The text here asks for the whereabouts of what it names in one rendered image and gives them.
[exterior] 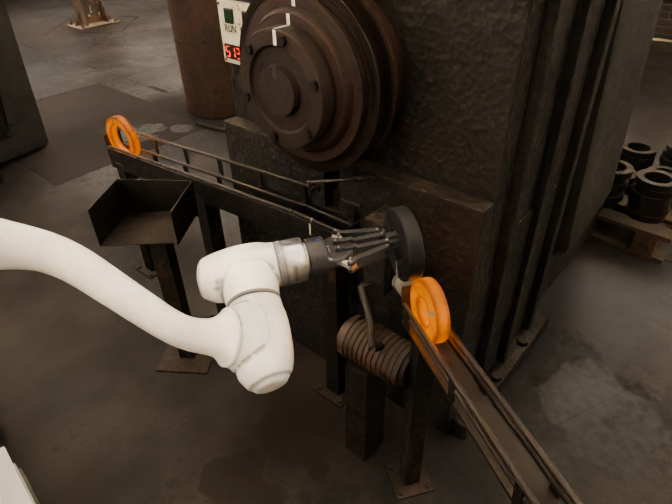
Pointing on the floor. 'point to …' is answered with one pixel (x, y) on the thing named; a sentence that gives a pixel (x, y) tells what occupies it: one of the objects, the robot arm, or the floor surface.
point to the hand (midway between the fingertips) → (402, 237)
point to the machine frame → (458, 169)
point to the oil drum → (202, 58)
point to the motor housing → (369, 380)
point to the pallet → (640, 201)
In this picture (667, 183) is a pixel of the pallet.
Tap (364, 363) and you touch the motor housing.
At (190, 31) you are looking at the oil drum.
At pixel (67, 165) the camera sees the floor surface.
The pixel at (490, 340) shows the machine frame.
